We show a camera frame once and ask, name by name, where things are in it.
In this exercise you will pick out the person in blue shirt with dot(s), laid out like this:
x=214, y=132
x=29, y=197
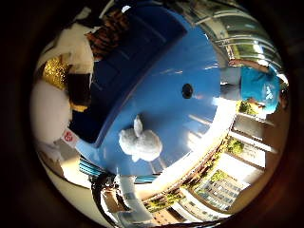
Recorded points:
x=256, y=85

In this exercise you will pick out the white brown-spotted leopard plush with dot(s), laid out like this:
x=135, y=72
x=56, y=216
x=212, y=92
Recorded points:
x=47, y=107

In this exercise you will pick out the orange striped tiger plush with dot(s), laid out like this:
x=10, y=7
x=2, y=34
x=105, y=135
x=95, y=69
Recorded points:
x=109, y=33

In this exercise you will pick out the striped blue white cloth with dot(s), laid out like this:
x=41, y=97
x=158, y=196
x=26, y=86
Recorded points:
x=90, y=167

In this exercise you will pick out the white fluffy bunny plush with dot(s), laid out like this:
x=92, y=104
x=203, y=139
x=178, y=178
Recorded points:
x=141, y=144

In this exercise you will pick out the blue plastic container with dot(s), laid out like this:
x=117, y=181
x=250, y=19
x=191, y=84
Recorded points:
x=126, y=69

